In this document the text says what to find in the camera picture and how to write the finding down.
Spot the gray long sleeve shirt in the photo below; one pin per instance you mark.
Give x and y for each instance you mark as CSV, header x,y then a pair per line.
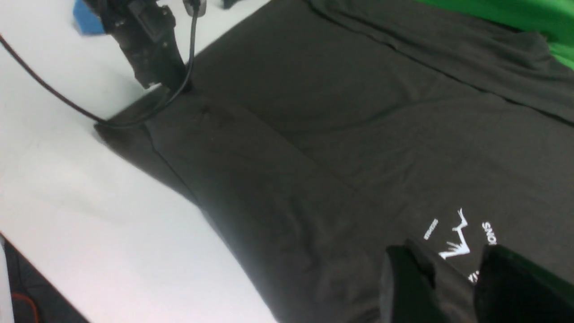
x,y
320,132

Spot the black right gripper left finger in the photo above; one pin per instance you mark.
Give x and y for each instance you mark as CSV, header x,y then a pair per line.
x,y
408,287

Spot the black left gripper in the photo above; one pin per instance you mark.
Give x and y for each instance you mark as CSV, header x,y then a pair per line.
x,y
144,31

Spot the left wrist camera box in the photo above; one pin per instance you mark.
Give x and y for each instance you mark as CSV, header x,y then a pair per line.
x,y
195,8

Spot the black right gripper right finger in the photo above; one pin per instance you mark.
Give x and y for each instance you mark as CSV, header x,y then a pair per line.
x,y
513,289

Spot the blue crumpled shirt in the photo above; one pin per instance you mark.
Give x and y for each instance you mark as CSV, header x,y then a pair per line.
x,y
86,21

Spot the green backdrop cloth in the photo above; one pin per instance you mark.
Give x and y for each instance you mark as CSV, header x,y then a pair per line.
x,y
552,18

